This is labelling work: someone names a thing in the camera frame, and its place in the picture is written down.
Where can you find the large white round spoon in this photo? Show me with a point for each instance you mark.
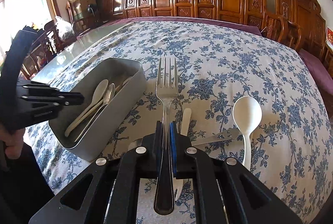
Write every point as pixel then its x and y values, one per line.
pixel 247 115

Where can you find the white plastic fork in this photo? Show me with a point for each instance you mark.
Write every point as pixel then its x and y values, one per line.
pixel 186 117

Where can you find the carved wooden armchair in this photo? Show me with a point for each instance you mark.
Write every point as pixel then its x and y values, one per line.
pixel 298 24

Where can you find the small white plastic spoon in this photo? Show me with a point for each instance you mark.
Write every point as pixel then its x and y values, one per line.
pixel 97 96

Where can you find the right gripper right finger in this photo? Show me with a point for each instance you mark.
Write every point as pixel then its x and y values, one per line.
pixel 224 190

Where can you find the person's left hand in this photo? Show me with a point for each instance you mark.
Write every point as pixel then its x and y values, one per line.
pixel 14 142

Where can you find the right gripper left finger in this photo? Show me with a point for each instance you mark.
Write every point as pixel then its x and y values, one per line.
pixel 106 191

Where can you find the wooden chair near window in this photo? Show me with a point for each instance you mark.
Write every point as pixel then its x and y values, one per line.
pixel 47 43

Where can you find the stainless steel fork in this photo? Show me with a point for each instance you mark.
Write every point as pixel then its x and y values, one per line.
pixel 166 92

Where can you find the red paper box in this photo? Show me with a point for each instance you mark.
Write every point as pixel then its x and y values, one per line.
pixel 329 35

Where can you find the blue floral tablecloth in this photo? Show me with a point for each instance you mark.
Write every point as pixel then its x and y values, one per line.
pixel 292 147

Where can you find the metal rectangular tray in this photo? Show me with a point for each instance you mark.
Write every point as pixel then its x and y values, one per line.
pixel 91 144

